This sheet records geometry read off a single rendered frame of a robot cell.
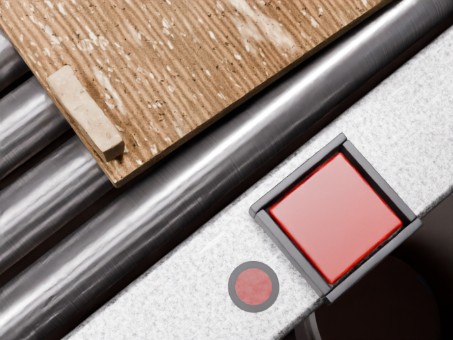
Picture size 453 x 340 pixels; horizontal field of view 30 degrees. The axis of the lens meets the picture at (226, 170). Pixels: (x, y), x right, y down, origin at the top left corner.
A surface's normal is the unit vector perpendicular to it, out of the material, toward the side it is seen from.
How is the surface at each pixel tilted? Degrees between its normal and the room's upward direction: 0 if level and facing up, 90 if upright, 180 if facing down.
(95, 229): 22
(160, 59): 0
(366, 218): 0
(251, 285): 0
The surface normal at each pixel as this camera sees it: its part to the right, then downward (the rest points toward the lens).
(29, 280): -0.21, -0.52
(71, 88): 0.22, -0.32
